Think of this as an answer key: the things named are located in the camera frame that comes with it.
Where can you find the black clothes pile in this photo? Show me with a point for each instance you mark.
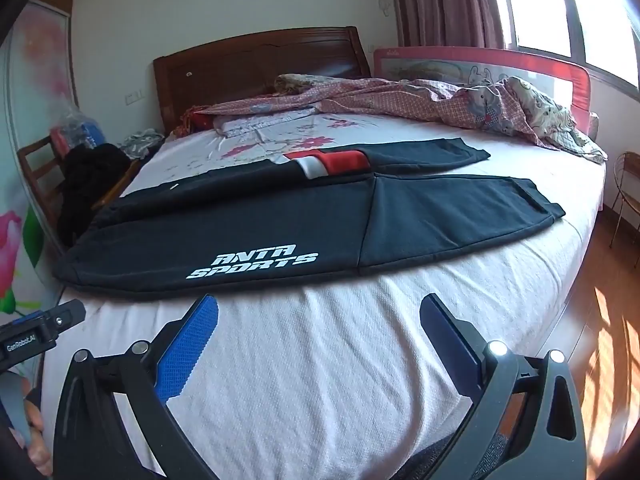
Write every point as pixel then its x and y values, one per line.
pixel 90 185

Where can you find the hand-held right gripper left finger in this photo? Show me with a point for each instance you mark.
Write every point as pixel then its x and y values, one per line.
pixel 192 340

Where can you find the pale patterned pillow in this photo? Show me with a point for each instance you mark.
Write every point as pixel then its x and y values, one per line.
pixel 265 122

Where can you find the wooden headboard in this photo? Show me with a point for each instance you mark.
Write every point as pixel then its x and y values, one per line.
pixel 240 65

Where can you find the pink curtain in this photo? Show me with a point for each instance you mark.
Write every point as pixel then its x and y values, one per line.
pixel 440 0

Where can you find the white wall socket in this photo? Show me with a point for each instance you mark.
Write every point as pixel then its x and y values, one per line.
pixel 133 97

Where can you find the pink patterned quilt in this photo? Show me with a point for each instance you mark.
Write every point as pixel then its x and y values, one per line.
pixel 400 97

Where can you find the red pillow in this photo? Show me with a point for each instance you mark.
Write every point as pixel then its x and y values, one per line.
pixel 202 121

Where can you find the window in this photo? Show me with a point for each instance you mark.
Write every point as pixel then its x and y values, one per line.
pixel 590 15

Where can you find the wooden chair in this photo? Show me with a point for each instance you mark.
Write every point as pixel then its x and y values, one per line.
pixel 32 160

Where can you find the floral wardrobe door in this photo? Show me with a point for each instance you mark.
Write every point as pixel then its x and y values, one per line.
pixel 30 135

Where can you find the floral bed sheet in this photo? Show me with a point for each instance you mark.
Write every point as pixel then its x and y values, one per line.
pixel 260 140

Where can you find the grey crumpled cloth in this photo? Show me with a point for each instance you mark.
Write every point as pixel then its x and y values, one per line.
pixel 142 142

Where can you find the red bed guard rail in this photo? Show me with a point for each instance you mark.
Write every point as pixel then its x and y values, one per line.
pixel 430 62

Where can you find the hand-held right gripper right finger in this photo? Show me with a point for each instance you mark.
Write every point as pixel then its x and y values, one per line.
pixel 450 345

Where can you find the clear plastic bag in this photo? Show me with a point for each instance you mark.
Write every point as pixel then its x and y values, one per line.
pixel 80 130

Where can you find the dark sports pants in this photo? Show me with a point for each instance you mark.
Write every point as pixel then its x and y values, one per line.
pixel 250 220

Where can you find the person's left hand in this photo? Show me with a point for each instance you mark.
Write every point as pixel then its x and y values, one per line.
pixel 39 452

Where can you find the bed with white cover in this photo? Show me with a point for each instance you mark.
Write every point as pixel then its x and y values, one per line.
pixel 310 360

